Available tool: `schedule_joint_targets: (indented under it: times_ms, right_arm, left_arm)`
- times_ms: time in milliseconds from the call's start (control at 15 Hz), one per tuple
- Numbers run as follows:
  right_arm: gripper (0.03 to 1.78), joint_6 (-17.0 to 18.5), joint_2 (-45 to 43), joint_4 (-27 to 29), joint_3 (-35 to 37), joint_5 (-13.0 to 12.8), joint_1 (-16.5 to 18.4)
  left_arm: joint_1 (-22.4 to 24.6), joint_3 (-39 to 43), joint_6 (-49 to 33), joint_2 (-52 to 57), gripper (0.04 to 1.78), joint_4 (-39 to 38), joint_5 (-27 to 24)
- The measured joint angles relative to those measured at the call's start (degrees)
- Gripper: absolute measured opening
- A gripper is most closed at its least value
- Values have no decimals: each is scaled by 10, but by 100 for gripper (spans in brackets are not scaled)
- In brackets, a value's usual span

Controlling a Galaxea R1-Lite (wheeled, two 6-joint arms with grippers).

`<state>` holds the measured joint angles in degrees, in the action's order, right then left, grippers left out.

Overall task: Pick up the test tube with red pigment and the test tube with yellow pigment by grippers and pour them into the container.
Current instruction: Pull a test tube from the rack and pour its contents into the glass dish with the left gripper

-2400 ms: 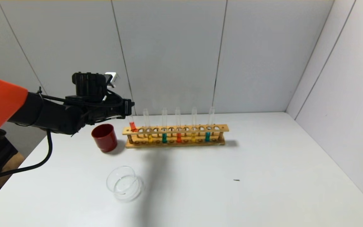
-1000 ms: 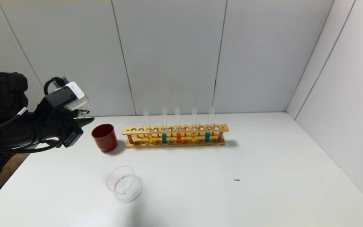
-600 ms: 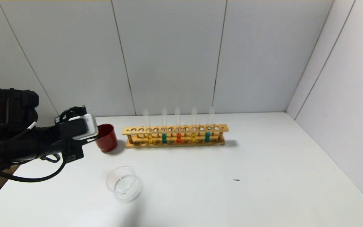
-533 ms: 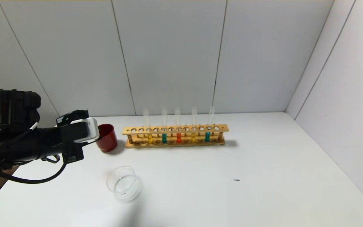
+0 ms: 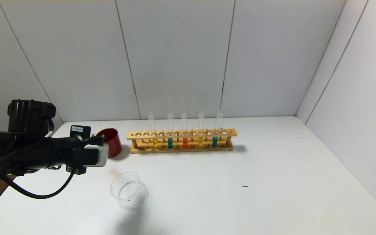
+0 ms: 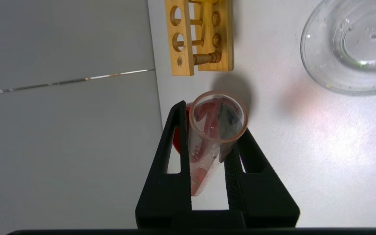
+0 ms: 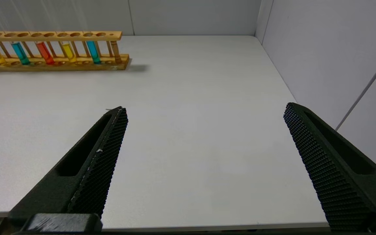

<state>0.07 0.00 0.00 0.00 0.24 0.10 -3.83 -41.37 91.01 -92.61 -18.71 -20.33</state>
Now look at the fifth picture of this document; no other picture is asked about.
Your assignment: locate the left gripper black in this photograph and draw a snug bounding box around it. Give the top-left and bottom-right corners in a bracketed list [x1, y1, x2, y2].
[50, 125, 109, 175]

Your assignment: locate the yellow pigment test tube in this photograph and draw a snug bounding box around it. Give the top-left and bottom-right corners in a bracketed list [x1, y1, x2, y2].
[198, 111, 204, 148]
[148, 112, 159, 149]

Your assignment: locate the teal pigment test tube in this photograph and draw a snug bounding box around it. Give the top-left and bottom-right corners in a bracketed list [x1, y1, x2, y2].
[167, 111, 174, 149]
[212, 110, 223, 147]

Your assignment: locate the wooden test tube rack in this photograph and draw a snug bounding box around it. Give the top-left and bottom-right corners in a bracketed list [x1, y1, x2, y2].
[127, 129, 237, 154]

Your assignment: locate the dark red cup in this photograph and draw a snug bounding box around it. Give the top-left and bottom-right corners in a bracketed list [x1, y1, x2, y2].
[96, 128, 122, 159]

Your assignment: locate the clear glass beaker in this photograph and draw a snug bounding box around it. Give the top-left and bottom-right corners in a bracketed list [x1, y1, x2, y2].
[110, 172, 149, 209]

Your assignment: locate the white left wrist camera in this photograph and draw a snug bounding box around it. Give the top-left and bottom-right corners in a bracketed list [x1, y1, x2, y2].
[84, 144, 109, 167]

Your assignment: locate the black camera cable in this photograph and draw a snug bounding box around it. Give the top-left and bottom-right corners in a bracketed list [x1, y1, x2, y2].
[0, 165, 77, 200]

